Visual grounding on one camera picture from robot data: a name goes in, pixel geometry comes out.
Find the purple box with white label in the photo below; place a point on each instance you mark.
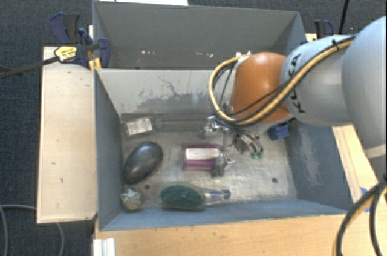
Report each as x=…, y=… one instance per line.
x=198, y=155

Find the pale wood flat board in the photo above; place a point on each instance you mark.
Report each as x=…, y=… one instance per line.
x=66, y=133

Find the pale speckled stone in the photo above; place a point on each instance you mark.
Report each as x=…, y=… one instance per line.
x=131, y=199

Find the blue box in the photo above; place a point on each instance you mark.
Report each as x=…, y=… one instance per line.
x=278, y=131

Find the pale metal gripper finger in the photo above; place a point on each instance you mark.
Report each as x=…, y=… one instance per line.
x=228, y=157
x=219, y=167

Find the grey metal bin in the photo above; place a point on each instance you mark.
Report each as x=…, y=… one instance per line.
x=187, y=37

